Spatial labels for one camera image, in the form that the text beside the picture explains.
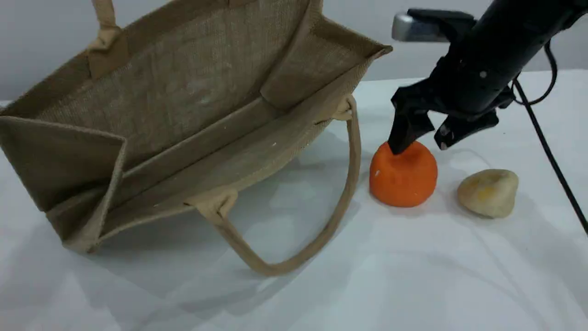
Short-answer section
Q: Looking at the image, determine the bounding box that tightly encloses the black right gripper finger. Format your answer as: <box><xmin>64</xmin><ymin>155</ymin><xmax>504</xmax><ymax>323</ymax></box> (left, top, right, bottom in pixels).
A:
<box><xmin>388</xmin><ymin>97</ymin><xmax>435</xmax><ymax>155</ymax></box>
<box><xmin>435</xmin><ymin>110</ymin><xmax>499</xmax><ymax>150</ymax></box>

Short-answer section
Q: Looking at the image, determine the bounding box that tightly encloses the orange fruit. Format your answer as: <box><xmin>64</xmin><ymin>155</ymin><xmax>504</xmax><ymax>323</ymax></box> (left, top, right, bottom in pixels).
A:
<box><xmin>369</xmin><ymin>140</ymin><xmax>438</xmax><ymax>208</ymax></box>

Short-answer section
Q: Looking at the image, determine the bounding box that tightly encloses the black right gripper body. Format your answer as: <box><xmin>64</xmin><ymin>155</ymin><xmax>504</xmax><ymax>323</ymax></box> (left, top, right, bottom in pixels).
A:
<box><xmin>393</xmin><ymin>41</ymin><xmax>520</xmax><ymax>121</ymax></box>

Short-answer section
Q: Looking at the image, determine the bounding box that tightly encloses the brown jute tote bag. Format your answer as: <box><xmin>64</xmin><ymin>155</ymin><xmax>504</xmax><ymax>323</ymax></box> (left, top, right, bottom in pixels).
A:
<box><xmin>0</xmin><ymin>0</ymin><xmax>393</xmax><ymax>276</ymax></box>

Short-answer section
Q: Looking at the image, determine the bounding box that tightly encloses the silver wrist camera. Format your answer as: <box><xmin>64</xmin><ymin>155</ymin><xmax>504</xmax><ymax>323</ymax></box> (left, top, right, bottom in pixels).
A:
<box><xmin>392</xmin><ymin>8</ymin><xmax>476</xmax><ymax>43</ymax></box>

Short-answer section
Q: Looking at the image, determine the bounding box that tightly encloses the black cable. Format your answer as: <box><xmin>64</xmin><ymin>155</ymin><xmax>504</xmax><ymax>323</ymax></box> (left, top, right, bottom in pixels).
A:
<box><xmin>511</xmin><ymin>78</ymin><xmax>588</xmax><ymax>235</ymax></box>
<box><xmin>514</xmin><ymin>40</ymin><xmax>559</xmax><ymax>106</ymax></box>

